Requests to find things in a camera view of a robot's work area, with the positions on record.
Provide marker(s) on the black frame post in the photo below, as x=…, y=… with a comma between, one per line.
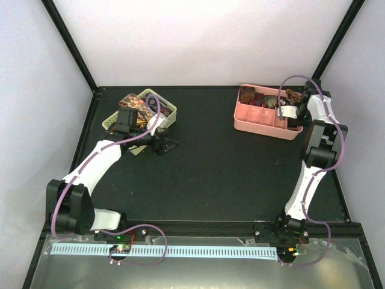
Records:
x=344, y=26
x=68, y=40

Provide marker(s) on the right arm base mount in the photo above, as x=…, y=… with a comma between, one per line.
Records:
x=270, y=233

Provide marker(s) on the left black frame post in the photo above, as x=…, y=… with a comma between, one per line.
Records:
x=68, y=40

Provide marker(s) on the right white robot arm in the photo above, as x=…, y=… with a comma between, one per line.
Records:
x=322, y=151

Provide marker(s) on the right black frame post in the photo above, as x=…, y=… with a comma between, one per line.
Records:
x=344, y=26

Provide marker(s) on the rolled brown dotted tie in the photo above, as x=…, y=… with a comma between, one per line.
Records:
x=294, y=97

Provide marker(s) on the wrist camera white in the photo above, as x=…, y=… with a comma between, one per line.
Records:
x=155, y=122
x=287, y=111

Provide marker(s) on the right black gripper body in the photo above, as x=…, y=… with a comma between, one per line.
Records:
x=298, y=123

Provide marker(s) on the floral orange necktie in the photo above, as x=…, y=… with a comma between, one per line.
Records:
x=134, y=101

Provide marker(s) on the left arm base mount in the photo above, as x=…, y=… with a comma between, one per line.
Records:
x=120, y=234

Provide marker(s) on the black aluminium front rail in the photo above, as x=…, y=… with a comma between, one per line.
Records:
x=224, y=229

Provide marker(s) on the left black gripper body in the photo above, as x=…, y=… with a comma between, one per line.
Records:
x=156, y=149

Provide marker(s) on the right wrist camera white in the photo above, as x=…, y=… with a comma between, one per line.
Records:
x=287, y=111

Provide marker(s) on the light blue cable duct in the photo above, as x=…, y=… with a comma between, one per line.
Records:
x=171, y=251

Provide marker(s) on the green plastic basket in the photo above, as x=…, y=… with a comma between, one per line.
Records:
x=170, y=119

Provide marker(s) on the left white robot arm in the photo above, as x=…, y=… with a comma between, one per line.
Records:
x=69, y=207

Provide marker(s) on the pink divided organizer box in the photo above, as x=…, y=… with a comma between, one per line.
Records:
x=263, y=121

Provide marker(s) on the rolled red tie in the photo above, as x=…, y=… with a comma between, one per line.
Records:
x=258, y=100

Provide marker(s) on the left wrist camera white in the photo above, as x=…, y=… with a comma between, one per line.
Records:
x=155, y=122

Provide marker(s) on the rolled olive tie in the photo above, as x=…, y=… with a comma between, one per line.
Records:
x=270, y=101

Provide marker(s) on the navy patterned necktie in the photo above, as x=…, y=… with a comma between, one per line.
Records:
x=159, y=103

